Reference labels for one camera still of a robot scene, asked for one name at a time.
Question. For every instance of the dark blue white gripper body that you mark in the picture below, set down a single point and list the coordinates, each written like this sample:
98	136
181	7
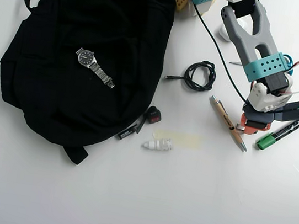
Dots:
256	125

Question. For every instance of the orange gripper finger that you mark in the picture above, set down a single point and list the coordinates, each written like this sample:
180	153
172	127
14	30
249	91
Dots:
250	130

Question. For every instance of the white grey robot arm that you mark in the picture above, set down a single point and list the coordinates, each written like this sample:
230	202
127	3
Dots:
249	34

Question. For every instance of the small black rectangular stick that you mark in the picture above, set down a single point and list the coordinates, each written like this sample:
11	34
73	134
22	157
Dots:
126	134

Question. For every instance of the black fabric bag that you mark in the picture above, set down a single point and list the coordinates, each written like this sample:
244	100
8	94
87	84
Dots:
56	99

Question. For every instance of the tan ballpoint pen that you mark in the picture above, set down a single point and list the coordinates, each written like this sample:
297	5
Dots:
228	123

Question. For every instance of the black marker green cap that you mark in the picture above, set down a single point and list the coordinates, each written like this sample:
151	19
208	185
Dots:
283	132

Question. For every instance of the long beige tape strip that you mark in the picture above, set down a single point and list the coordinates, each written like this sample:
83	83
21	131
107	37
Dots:
184	139

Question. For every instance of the white earbuds case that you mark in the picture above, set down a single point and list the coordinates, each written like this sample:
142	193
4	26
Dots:
223	33

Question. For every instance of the small white dropper bottle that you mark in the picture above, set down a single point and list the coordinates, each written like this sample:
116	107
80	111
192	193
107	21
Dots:
161	144

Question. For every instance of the silver metal wristwatch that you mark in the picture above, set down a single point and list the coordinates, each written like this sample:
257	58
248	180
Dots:
87	58

